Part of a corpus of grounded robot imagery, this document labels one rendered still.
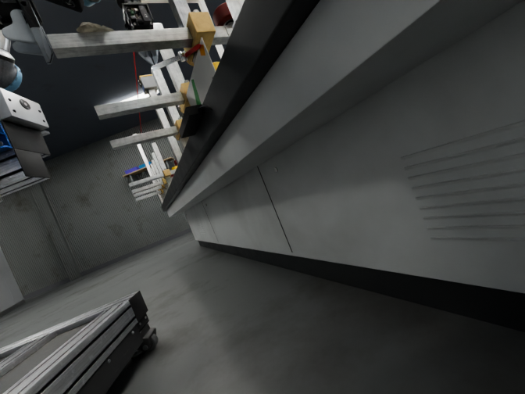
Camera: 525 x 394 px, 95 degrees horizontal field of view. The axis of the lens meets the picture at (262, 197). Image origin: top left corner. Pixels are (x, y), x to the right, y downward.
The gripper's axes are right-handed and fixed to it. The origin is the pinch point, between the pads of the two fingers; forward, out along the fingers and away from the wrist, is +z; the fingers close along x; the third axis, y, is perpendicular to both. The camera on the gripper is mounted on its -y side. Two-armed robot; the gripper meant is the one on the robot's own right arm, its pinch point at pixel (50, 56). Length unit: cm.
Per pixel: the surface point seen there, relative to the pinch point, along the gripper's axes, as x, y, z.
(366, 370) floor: 16, -31, 82
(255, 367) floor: -7, -14, 82
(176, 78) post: -27.5, -30.7, -7.6
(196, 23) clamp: 4.8, -30.2, -1.8
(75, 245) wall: -825, 195, -7
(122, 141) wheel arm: -48.6, -7.3, 2.4
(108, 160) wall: -752, 25, -202
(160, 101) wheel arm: -23.7, -21.7, 1.2
